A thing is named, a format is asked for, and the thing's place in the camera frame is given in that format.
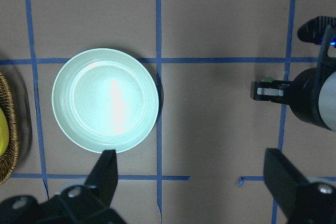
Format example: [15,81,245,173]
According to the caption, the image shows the woven wicker basket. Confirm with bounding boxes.
[1,73,20,184]

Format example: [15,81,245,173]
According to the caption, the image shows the yellow banana bunch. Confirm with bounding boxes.
[0,109,9,156]

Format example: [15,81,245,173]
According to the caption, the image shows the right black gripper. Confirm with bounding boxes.
[250,67,323,127]

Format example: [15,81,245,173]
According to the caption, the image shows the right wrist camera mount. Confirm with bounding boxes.
[297,16,335,82]

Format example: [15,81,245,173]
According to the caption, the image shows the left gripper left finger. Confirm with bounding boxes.
[84,150,118,207]

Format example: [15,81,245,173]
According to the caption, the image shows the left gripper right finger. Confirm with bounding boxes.
[263,148,309,215]

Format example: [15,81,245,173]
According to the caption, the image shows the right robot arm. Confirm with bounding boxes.
[250,68,335,131]

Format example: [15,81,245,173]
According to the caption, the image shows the light green plate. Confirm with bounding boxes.
[51,48,159,153]

